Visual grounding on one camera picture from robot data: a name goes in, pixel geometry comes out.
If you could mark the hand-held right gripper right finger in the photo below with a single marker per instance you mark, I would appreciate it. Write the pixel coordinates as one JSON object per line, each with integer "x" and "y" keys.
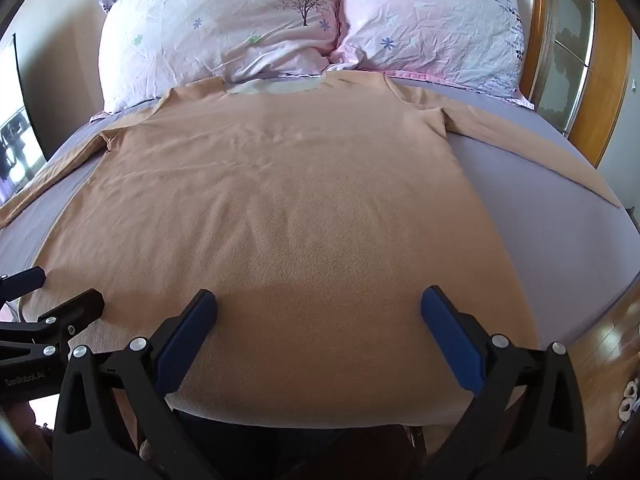
{"x": 450, "y": 335}

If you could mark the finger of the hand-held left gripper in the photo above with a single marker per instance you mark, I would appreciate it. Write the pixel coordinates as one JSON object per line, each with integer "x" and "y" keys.
{"x": 22, "y": 279}
{"x": 75, "y": 312}

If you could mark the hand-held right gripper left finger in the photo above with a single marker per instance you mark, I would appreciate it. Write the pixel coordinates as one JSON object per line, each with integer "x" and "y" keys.
{"x": 187, "y": 327}

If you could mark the tan long-sleeved shirt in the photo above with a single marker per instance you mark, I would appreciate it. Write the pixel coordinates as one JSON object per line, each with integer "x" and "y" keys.
{"x": 295, "y": 200}

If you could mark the window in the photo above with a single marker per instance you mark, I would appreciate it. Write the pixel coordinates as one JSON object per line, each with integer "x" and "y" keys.
{"x": 14, "y": 120}

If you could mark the white slippers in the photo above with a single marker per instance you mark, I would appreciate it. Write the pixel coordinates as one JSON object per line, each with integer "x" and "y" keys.
{"x": 626, "y": 400}

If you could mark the wooden headboard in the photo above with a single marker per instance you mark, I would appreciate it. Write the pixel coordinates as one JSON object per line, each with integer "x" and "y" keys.
{"x": 575, "y": 55}

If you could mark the pink floral pillow with tree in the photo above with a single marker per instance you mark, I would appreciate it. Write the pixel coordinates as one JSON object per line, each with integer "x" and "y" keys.
{"x": 220, "y": 20}

